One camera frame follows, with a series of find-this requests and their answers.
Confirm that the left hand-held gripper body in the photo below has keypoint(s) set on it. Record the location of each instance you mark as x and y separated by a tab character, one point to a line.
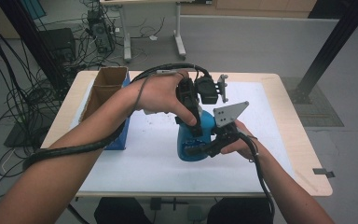
206	90

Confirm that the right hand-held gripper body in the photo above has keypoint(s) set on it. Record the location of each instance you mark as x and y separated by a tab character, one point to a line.
228	116

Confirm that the blue plastic bottle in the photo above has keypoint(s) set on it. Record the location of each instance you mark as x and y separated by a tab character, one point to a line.
192	141

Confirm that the person's right hand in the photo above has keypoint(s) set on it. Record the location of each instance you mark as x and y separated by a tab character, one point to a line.
244	146

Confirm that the person's left hand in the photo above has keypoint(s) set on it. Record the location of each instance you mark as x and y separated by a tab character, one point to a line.
158	93

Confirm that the white table mat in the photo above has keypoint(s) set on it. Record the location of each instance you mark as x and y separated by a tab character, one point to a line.
155	168

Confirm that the person's right leg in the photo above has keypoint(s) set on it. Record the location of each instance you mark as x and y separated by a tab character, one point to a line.
239	213

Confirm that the person's leg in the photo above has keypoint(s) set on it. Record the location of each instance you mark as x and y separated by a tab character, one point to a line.
239	213
121	213

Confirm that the dark ribbed floor mat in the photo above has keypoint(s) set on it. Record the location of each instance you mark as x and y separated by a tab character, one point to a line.
320	105

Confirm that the blue cardboard box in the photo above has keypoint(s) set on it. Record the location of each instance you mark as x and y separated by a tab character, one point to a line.
110	82

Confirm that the person's left leg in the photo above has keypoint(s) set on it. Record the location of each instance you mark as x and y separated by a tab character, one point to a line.
121	213

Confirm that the grey tape strip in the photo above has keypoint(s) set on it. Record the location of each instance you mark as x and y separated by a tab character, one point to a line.
323	172

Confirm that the black computer tower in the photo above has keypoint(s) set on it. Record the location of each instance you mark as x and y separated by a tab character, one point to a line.
101	31

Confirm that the black equipment case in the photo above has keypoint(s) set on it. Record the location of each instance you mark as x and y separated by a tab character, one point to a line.
57	43

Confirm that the white desk frame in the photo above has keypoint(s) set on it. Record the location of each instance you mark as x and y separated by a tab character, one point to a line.
179	34

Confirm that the black metal frame post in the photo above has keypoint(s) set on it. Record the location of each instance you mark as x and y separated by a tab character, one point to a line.
332	46
34	40

